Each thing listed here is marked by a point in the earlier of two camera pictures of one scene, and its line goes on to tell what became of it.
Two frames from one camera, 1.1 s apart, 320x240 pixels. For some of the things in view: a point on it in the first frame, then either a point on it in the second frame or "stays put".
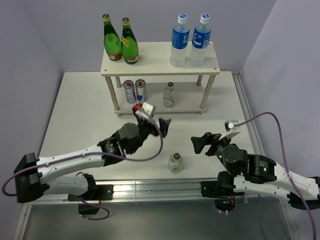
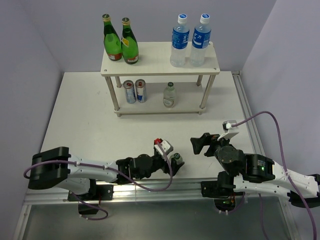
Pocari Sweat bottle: (201, 38) stays put
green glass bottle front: (111, 39) stays put
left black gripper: (154, 131) → (174, 166)
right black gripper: (208, 138) stays put
